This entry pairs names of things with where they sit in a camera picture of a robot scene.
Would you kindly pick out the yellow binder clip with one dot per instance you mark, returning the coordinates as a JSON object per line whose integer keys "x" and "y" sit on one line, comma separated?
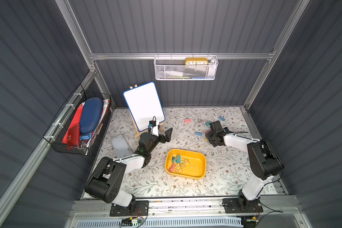
{"x": 179, "y": 167}

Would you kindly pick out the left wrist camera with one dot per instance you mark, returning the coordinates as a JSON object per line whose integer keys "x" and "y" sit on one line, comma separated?
{"x": 153, "y": 127}

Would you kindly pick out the white wire wall basket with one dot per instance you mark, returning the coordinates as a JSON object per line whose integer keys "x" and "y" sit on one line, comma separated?
{"x": 173, "y": 68}

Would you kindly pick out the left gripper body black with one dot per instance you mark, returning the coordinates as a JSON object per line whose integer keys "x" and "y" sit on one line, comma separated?
{"x": 160, "y": 137}

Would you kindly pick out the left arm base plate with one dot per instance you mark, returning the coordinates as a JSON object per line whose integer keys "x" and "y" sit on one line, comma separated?
{"x": 136, "y": 208}

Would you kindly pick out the blue oval case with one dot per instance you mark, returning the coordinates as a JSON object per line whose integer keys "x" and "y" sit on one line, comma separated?
{"x": 90, "y": 116}

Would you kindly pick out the yellow plastic storage box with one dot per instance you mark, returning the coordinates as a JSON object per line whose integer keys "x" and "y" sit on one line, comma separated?
{"x": 195, "y": 168}

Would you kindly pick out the yellow clock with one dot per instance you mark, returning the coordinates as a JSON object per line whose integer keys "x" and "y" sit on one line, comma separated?
{"x": 193, "y": 61}

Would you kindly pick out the black wire side basket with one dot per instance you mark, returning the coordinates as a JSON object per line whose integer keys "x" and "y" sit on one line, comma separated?
{"x": 89, "y": 143}

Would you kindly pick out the red folder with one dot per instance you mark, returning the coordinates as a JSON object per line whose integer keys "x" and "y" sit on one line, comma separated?
{"x": 72, "y": 134}

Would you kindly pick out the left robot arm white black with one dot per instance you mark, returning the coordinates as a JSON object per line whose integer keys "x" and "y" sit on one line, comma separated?
{"x": 105, "y": 181}

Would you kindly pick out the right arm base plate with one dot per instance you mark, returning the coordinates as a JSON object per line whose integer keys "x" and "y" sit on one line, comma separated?
{"x": 241, "y": 205}

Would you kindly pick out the whiteboard with blue frame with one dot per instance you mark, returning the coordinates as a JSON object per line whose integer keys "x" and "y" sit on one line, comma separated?
{"x": 144, "y": 103}

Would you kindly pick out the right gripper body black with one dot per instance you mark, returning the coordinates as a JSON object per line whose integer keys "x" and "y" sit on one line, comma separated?
{"x": 212, "y": 134}

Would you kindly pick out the aluminium front rail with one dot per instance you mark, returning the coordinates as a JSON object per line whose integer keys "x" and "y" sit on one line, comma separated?
{"x": 193, "y": 206}

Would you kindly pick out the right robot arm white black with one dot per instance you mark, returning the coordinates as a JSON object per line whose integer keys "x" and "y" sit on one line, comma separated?
{"x": 263, "y": 159}

